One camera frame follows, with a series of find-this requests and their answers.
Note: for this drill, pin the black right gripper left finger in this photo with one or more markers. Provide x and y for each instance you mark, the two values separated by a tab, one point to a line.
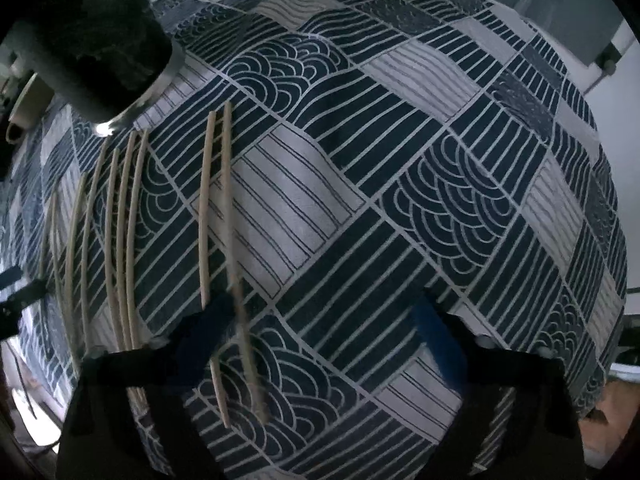
100	438

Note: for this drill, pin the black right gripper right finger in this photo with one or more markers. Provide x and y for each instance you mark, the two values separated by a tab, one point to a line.
516	419

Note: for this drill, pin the wooden chopstick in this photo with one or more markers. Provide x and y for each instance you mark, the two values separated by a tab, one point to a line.
121	224
133	324
69	271
234	273
203	267
111	295

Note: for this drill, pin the white ceramic mug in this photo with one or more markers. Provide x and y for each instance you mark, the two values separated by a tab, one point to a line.
29	106

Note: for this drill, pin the blue white patterned tablecloth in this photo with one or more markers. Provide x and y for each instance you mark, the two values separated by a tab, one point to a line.
380	148

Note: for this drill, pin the dark metal utensil cup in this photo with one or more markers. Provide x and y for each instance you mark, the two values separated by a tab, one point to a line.
109	59

